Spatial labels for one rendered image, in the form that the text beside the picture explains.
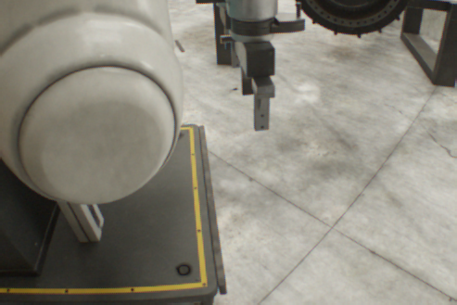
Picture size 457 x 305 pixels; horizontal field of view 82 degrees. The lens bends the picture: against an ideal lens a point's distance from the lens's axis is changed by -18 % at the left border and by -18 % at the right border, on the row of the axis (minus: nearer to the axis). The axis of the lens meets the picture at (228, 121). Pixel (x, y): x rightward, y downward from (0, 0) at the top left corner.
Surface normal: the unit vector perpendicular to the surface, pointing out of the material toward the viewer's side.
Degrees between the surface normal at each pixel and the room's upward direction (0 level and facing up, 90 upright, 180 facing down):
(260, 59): 90
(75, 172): 96
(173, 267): 0
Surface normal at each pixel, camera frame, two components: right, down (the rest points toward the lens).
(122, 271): -0.05, -0.83
